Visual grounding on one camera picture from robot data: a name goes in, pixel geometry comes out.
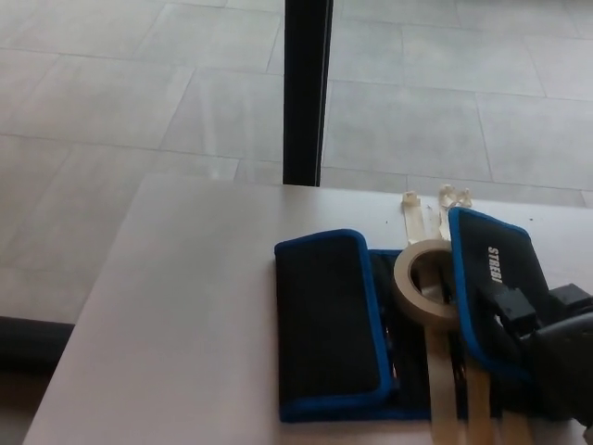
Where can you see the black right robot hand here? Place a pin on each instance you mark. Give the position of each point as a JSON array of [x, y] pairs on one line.
[[560, 361]]

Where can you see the black toolkit case blue trim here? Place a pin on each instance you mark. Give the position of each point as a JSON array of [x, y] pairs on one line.
[[324, 315]]

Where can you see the beige masking tape roll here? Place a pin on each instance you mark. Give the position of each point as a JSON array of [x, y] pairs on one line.
[[407, 296]]

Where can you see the black vertical pillar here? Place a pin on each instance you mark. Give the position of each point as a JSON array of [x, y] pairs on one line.
[[303, 92]]

